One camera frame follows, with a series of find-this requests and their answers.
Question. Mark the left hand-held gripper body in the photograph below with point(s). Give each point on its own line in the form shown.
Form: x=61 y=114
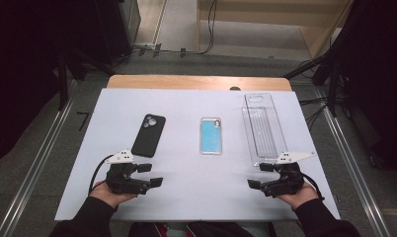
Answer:
x=122 y=179

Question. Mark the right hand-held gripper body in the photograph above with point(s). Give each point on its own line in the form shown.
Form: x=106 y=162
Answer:
x=285 y=181

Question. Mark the black phone case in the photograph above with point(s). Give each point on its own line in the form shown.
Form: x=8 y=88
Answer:
x=148 y=135

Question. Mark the clear plastic tray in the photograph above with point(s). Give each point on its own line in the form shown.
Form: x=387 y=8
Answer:
x=264 y=128

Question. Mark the clear blue phone case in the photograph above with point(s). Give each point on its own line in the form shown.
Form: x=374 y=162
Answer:
x=210 y=136

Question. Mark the person's right hand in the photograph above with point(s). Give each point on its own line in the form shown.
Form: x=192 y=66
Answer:
x=300 y=197

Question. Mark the person's left hand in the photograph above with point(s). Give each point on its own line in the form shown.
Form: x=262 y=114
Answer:
x=107 y=196

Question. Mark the white board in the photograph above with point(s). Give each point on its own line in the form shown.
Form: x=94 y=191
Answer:
x=193 y=184

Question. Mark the dark round table grommet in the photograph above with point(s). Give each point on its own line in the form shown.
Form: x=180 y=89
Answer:
x=235 y=88

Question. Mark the wooden table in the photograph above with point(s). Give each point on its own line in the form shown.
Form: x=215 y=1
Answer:
x=186 y=82

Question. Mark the black metal stand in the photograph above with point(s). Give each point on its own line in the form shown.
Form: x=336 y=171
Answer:
x=63 y=82
x=333 y=82

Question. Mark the black curtain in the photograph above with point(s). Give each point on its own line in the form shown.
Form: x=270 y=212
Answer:
x=22 y=65
x=381 y=82

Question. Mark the dark cabinet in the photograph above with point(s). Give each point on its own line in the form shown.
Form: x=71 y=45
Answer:
x=116 y=29

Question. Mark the light wooden shelf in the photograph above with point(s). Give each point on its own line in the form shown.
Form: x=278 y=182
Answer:
x=285 y=16

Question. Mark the aluminium floor rail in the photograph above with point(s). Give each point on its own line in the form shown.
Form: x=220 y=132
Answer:
x=357 y=177
x=32 y=177

